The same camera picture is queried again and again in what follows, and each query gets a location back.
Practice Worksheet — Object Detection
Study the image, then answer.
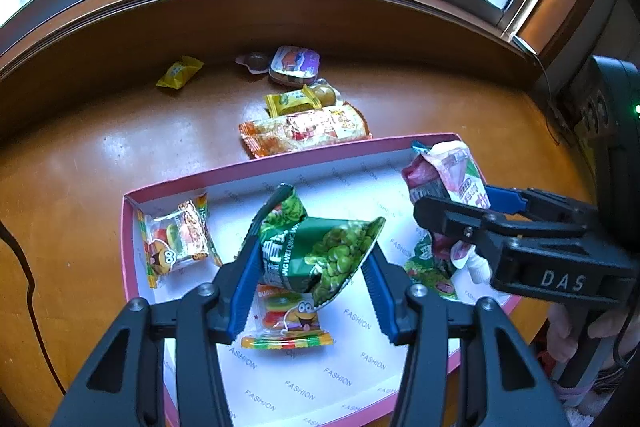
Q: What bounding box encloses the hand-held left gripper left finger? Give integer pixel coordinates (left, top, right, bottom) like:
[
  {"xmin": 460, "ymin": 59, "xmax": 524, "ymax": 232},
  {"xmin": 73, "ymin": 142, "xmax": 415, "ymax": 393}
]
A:
[{"xmin": 50, "ymin": 184, "xmax": 296, "ymax": 427}]

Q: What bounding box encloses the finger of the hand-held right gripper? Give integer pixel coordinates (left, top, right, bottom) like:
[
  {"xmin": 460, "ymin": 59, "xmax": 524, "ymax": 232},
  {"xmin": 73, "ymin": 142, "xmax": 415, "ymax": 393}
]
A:
[
  {"xmin": 412, "ymin": 196, "xmax": 531, "ymax": 267},
  {"xmin": 482, "ymin": 184, "xmax": 596, "ymax": 228}
]

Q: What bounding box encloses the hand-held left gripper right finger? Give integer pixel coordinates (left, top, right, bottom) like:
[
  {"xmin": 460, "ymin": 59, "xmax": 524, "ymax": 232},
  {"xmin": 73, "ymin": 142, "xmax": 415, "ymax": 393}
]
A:
[{"xmin": 360, "ymin": 242, "xmax": 571, "ymax": 427}]

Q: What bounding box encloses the purple white drink pouch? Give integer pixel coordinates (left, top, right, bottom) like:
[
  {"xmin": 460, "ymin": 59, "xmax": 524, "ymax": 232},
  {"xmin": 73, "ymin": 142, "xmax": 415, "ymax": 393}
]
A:
[{"xmin": 401, "ymin": 139, "xmax": 493, "ymax": 284}]

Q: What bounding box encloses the clear gummy candy packet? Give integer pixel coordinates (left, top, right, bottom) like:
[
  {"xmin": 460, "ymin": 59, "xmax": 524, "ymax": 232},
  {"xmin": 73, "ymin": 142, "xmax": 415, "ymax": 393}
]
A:
[
  {"xmin": 240, "ymin": 284, "xmax": 335, "ymax": 353},
  {"xmin": 136, "ymin": 192, "xmax": 223, "ymax": 290}
]

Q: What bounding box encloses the green pea snack packet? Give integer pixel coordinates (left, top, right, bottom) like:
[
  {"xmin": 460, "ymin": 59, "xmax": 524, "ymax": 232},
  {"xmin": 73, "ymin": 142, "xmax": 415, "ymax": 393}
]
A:
[{"xmin": 250, "ymin": 184, "xmax": 388, "ymax": 308}]

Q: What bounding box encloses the green triangular snack packet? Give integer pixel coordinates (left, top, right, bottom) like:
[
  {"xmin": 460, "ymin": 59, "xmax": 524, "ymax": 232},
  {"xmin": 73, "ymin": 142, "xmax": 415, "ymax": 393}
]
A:
[{"xmin": 402, "ymin": 232, "xmax": 460, "ymax": 303}]

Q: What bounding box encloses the pink cardboard box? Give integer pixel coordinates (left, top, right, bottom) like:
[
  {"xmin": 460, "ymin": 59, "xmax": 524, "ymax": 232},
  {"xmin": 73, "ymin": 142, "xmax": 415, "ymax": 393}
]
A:
[{"xmin": 121, "ymin": 133, "xmax": 523, "ymax": 427}]

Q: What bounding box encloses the orange rice cracker packet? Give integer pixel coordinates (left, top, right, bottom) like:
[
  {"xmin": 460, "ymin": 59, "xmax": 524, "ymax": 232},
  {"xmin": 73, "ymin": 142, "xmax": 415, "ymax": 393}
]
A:
[{"xmin": 238, "ymin": 104, "xmax": 373, "ymax": 158}]

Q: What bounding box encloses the clear round candy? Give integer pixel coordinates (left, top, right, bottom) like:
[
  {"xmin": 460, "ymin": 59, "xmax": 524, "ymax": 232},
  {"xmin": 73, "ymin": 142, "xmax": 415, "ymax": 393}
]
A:
[{"xmin": 310, "ymin": 78, "xmax": 343, "ymax": 110}]

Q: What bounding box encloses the yellow small snack packet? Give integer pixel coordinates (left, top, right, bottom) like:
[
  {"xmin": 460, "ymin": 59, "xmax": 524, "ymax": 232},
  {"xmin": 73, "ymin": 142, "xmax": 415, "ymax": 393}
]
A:
[{"xmin": 264, "ymin": 88, "xmax": 321, "ymax": 120}]

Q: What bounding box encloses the purple jelly cup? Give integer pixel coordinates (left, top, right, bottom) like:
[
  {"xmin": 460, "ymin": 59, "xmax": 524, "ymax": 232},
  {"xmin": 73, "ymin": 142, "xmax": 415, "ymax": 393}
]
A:
[{"xmin": 268, "ymin": 45, "xmax": 322, "ymax": 88}]

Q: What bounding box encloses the small brown jelly cup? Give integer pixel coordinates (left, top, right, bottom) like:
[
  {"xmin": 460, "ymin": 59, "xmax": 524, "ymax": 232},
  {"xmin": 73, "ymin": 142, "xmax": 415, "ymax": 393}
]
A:
[{"xmin": 235, "ymin": 52, "xmax": 271, "ymax": 75}]

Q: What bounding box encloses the person's right hand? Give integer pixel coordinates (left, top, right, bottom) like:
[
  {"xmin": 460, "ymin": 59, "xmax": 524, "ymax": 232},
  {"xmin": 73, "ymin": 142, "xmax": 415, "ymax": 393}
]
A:
[{"xmin": 545, "ymin": 304, "xmax": 632, "ymax": 382}]

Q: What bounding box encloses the yellow wrapped candy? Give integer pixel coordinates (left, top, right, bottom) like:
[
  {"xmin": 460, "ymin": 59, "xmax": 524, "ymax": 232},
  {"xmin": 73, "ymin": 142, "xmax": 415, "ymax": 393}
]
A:
[{"xmin": 156, "ymin": 55, "xmax": 206, "ymax": 91}]

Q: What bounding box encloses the thin black cable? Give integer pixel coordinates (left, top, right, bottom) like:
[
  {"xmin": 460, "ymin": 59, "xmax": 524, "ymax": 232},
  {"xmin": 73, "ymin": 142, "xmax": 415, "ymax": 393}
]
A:
[{"xmin": 512, "ymin": 38, "xmax": 568, "ymax": 145}]

